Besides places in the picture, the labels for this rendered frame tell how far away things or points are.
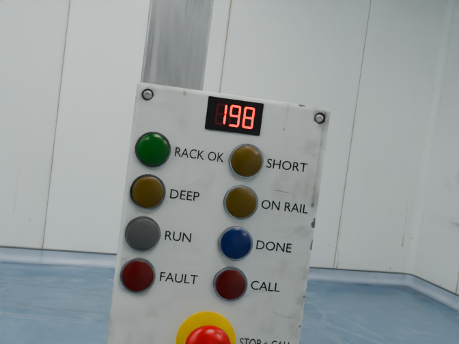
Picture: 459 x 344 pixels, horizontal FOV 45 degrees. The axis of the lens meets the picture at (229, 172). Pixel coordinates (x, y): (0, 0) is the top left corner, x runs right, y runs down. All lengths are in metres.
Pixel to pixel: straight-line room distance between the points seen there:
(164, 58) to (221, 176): 0.13
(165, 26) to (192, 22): 0.03
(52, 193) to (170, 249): 3.78
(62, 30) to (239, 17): 1.33
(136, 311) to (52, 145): 3.76
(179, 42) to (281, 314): 0.27
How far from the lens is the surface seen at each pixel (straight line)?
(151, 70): 0.53
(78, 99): 4.22
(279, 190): 0.49
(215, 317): 0.50
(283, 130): 0.48
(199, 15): 0.54
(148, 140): 0.46
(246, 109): 0.48
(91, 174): 4.23
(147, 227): 0.47
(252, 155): 0.47
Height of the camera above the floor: 1.04
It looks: 3 degrees down
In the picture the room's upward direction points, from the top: 7 degrees clockwise
